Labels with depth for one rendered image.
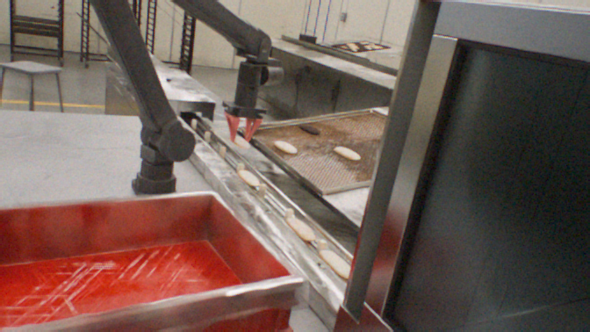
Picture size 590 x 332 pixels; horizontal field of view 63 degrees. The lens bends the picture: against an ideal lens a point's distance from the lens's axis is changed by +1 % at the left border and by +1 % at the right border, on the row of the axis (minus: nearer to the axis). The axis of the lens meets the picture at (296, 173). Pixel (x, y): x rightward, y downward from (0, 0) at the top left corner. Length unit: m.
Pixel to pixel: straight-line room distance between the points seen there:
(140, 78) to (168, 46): 7.44
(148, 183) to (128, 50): 0.29
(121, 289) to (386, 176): 0.50
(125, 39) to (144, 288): 0.46
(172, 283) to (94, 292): 0.12
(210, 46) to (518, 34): 8.35
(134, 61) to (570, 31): 0.81
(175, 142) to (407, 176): 0.74
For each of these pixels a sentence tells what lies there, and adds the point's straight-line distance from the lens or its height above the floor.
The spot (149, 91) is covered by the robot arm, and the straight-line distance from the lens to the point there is 1.03.
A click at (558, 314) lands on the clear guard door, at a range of 0.34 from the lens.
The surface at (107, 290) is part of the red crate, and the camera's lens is 0.81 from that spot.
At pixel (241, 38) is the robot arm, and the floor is 1.19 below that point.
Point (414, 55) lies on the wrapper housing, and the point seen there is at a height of 1.26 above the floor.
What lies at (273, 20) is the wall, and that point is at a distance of 9.02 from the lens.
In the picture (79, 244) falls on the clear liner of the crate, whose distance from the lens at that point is 0.88.
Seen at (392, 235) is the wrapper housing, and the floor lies 1.11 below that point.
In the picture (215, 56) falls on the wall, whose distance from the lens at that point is 8.69.
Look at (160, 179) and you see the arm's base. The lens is 1.10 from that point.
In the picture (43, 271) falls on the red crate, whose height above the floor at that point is 0.82.
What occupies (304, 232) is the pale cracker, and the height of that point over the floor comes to 0.86.
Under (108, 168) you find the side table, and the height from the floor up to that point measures 0.82.
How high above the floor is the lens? 1.28
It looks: 19 degrees down
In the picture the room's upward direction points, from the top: 10 degrees clockwise
